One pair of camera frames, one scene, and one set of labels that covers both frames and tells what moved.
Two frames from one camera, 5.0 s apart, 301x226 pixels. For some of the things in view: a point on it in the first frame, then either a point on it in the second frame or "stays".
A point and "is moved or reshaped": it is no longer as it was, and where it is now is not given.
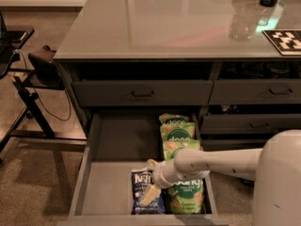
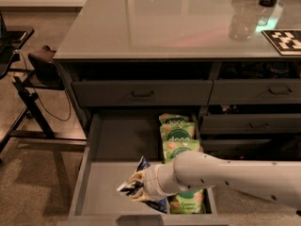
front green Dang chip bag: [187, 198] stays
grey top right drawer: [256, 91] stays
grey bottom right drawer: [232, 145] stays
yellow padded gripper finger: [151, 163] to [137, 176]
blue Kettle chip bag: [140, 182] is moved or reshaped
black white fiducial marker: [288, 41] stays
